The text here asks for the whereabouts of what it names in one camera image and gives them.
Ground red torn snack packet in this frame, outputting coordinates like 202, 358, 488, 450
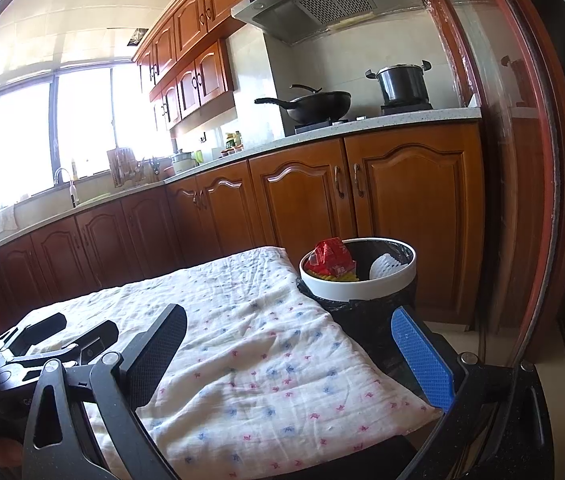
303, 237, 358, 281

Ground small pot with lid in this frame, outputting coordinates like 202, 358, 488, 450
171, 149, 196, 174

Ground white foam fruit net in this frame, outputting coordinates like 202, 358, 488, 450
369, 254, 408, 281

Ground wooden lower kitchen cabinets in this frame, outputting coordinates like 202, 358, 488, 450
0, 122, 486, 332

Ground knife block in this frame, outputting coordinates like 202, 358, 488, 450
107, 146, 136, 186

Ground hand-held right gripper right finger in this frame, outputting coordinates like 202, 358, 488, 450
391, 306, 556, 480

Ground steel range hood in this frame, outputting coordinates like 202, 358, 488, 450
231, 0, 426, 45

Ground metal sink faucet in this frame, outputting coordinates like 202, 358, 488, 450
53, 167, 80, 209

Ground white round bin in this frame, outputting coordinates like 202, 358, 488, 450
299, 236, 418, 302

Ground black bin liner bag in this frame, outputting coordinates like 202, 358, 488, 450
295, 240, 421, 386

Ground wooden kitchen cabinets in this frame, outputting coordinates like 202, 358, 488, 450
132, 0, 314, 132
0, 122, 486, 332

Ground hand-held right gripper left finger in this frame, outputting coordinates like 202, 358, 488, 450
22, 304, 188, 480

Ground black wok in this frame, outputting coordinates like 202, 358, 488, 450
254, 83, 352, 125

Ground black stock pot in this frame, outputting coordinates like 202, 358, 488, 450
365, 59, 432, 106

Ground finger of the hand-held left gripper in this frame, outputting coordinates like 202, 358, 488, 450
11, 319, 121, 366
0, 312, 68, 357

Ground white printed blanket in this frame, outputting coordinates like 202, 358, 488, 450
0, 246, 444, 480

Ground wooden door frame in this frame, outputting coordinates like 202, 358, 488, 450
415, 0, 565, 367

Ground kitchen window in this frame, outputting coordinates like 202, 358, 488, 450
0, 62, 174, 222

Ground black gas stove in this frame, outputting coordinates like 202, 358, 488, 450
293, 101, 436, 136

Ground wooden upper kitchen cabinets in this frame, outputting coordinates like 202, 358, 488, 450
132, 0, 314, 132

